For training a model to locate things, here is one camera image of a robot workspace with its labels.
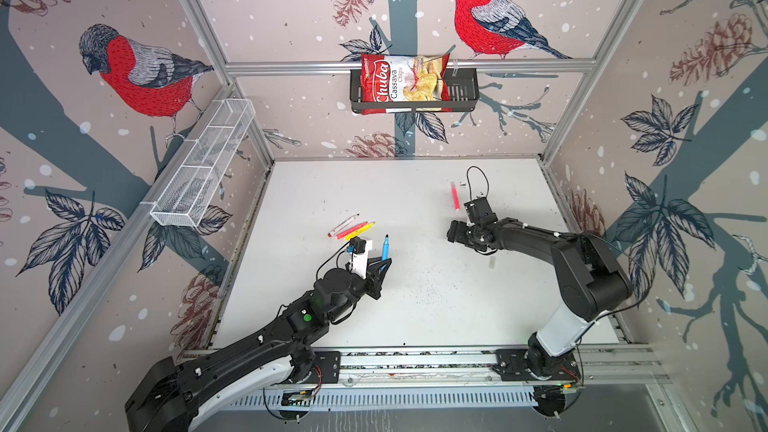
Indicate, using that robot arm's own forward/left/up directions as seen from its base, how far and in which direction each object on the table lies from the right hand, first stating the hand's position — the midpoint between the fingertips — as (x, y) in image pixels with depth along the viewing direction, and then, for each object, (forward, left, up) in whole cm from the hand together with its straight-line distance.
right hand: (454, 241), depth 96 cm
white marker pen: (+1, +41, +2) cm, 41 cm away
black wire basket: (+35, -3, +32) cm, 48 cm away
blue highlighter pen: (-15, +21, +18) cm, 31 cm away
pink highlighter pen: (+1, +36, +2) cm, 36 cm away
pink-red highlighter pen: (+22, -3, -4) cm, 22 cm away
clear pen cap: (-6, -12, -1) cm, 13 cm away
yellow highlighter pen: (+2, +31, +1) cm, 31 cm away
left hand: (-17, +20, +18) cm, 31 cm away
